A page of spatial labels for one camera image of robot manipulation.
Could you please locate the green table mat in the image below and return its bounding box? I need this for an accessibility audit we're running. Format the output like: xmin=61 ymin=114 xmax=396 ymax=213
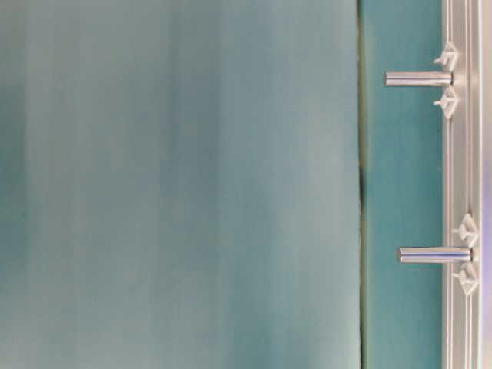
xmin=357 ymin=0 xmax=443 ymax=368

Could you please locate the white bracket shaft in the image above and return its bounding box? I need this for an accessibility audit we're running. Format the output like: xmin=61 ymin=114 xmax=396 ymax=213
xmin=434 ymin=86 xmax=460 ymax=120
xmin=452 ymin=262 xmax=479 ymax=296

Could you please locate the silver aluminium extrusion rail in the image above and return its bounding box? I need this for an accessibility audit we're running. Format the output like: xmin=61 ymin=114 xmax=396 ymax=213
xmin=443 ymin=1 xmax=491 ymax=368

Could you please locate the steel shaft under gear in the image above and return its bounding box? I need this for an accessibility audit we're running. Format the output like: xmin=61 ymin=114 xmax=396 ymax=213
xmin=397 ymin=247 xmax=473 ymax=264

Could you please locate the white bracket beside shaft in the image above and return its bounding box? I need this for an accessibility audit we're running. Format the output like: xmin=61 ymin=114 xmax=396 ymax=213
xmin=433 ymin=42 xmax=460 ymax=71
xmin=451 ymin=213 xmax=479 ymax=248

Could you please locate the steel shaft with brackets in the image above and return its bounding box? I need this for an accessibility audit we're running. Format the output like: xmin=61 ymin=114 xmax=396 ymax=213
xmin=384 ymin=71 xmax=454 ymax=87

